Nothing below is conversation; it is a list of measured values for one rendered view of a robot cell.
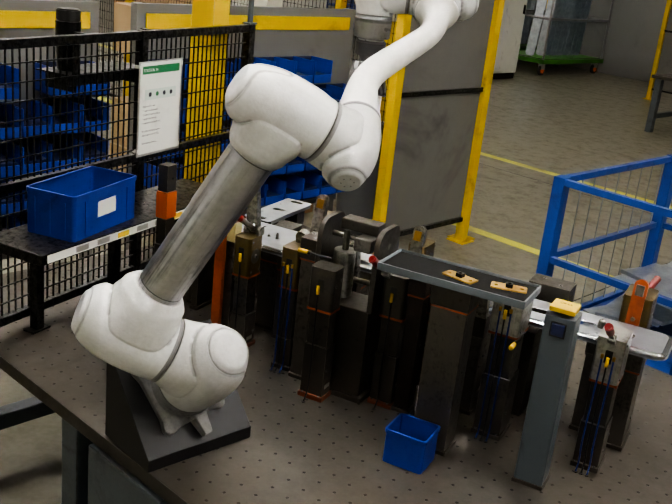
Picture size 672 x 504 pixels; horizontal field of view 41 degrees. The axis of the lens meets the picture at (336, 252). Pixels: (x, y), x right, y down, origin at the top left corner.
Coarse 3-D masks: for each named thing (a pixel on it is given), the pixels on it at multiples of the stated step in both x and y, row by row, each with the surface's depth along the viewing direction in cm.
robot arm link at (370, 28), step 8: (360, 16) 216; (368, 16) 215; (376, 16) 216; (360, 24) 217; (368, 24) 216; (376, 24) 216; (384, 24) 216; (360, 32) 217; (368, 32) 216; (376, 32) 216; (384, 32) 217; (368, 40) 218; (376, 40) 218
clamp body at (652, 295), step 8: (632, 288) 251; (624, 296) 247; (648, 296) 246; (656, 296) 248; (624, 304) 247; (648, 304) 244; (624, 312) 247; (648, 312) 244; (624, 320) 248; (640, 320) 246; (648, 320) 245; (648, 328) 250
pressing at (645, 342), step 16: (272, 224) 292; (272, 240) 276; (288, 240) 278; (368, 256) 272; (368, 272) 262; (544, 304) 249; (592, 320) 242; (608, 320) 243; (592, 336) 231; (640, 336) 235; (656, 336) 236; (640, 352) 225; (656, 352) 226
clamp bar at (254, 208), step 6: (258, 192) 258; (258, 198) 259; (252, 204) 260; (258, 204) 260; (252, 210) 261; (258, 210) 261; (252, 216) 262; (258, 216) 262; (252, 222) 263; (258, 222) 262
